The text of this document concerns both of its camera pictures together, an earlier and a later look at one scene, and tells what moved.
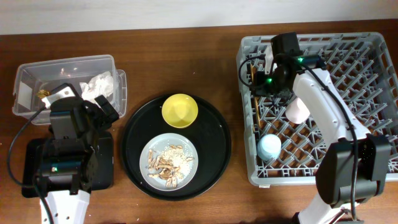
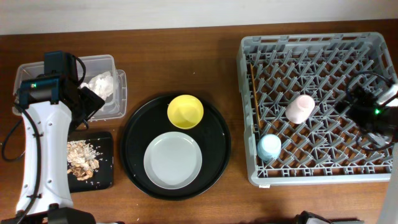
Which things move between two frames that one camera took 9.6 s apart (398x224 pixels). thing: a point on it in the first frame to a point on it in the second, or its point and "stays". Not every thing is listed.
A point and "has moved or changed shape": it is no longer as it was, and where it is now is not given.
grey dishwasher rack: (359, 65) stays
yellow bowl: (180, 111) has moved or changed shape
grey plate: (160, 141) has moved or changed shape
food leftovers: (170, 164) has moved or changed shape
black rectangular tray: (102, 178) stays
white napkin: (99, 85) stays
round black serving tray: (210, 134) stays
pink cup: (296, 112) stays
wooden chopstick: (255, 98) stays
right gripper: (260, 89) to (365, 101)
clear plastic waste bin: (32, 78) stays
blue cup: (268, 147) stays
